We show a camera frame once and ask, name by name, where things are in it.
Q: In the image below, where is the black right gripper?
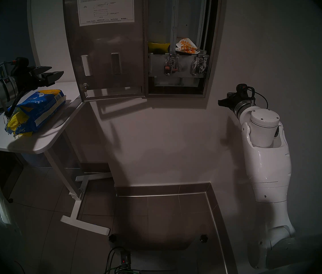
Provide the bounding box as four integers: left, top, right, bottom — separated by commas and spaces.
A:
218, 92, 257, 113

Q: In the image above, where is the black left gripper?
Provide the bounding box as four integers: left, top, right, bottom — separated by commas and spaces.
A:
15, 66, 64, 91

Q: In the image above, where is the stainless steel dispenser door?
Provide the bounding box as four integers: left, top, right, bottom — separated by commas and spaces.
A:
63, 0, 148, 102

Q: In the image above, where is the grey robot base platform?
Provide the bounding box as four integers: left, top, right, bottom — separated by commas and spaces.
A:
109, 233, 228, 274

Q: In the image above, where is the dark door with kick plate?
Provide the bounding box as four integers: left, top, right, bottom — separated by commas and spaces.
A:
0, 151, 23, 200

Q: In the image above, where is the stainless steel dispenser cabinet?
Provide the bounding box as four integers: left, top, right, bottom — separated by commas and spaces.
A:
144, 0, 222, 98

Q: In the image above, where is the blue pad package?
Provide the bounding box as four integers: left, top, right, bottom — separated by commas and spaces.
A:
5, 89, 67, 138

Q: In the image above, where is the chrome dispensing lever mechanism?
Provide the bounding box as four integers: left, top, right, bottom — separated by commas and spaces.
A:
164, 54, 182, 76
190, 54, 209, 77

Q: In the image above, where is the white overbed table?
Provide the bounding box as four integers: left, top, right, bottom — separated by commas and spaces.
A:
0, 82, 113, 236

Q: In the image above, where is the orange flower print pad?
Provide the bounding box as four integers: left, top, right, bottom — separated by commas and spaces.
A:
175, 38, 201, 55

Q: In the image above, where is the white instruction sheet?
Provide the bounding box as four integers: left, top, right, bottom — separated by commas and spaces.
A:
77, 0, 135, 27

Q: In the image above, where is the black power box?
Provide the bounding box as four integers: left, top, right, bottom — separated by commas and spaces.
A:
120, 250, 132, 267

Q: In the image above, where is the thin black right camera cable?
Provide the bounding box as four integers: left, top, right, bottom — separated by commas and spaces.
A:
246, 87, 268, 110

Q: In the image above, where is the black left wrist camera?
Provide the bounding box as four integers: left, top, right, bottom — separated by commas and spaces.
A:
10, 57, 30, 74

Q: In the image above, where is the thick black coiled cable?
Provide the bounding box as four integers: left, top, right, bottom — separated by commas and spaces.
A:
5, 88, 26, 117

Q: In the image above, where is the black base cable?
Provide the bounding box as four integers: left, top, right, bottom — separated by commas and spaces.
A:
105, 246, 127, 274

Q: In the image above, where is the green cable bundle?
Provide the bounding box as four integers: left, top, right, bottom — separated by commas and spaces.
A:
104, 264, 143, 274

